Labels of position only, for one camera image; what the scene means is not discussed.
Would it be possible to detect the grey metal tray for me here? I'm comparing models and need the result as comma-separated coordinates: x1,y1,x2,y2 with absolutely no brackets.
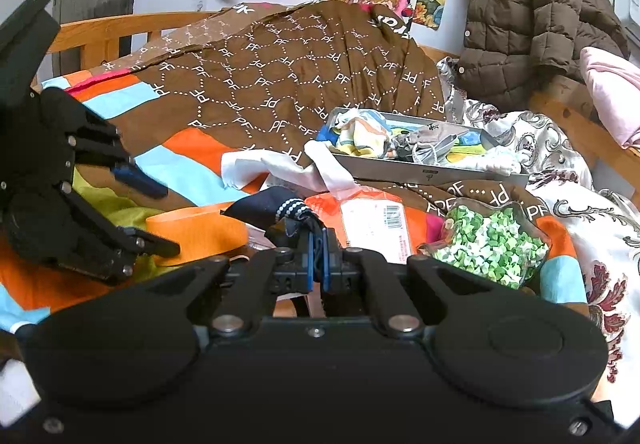
305,107,531,188

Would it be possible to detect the pink folded blanket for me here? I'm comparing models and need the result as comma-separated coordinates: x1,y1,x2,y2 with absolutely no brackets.
580,47,640,150

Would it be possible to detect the bag of green paper stars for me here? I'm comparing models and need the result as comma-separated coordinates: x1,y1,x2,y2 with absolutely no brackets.
417,197,553,293

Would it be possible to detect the rainbow striped sock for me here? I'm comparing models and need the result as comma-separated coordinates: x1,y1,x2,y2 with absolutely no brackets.
332,108,393,158

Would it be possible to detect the navy dotted cloth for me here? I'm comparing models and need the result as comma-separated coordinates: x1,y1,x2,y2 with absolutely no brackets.
221,187,327,251

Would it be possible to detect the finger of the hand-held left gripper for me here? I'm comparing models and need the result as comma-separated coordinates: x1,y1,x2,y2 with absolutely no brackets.
60,181,181,271
65,117,169,199

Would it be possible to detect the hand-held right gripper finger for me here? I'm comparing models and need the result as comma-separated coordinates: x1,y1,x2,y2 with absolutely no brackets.
134,224,321,337
320,224,507,337

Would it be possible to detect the orange fabric band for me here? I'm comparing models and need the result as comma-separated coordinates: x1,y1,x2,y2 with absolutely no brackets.
145,204,251,268

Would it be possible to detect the white air conditioner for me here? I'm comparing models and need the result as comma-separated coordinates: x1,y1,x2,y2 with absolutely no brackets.
612,0,640,45

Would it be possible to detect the brown patterned quilt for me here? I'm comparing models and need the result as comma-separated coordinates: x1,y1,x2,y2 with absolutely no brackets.
105,0,551,235

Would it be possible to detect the white floral blanket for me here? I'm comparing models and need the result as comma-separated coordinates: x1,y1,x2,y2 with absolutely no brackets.
437,57,640,385

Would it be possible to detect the orange packet with white label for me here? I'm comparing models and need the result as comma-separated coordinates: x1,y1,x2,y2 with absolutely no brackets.
306,191,414,266

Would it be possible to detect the white cloth strip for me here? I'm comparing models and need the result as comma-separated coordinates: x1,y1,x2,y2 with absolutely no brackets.
221,140,359,196

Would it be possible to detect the colourful striped bedsheet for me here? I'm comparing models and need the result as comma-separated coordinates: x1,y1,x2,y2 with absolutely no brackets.
0,69,591,330

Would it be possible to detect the small white cloth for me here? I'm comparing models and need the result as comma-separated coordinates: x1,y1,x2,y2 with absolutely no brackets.
480,144,524,176

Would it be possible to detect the beige grey sock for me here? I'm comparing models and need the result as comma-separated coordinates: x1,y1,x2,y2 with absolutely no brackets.
392,123,459,165

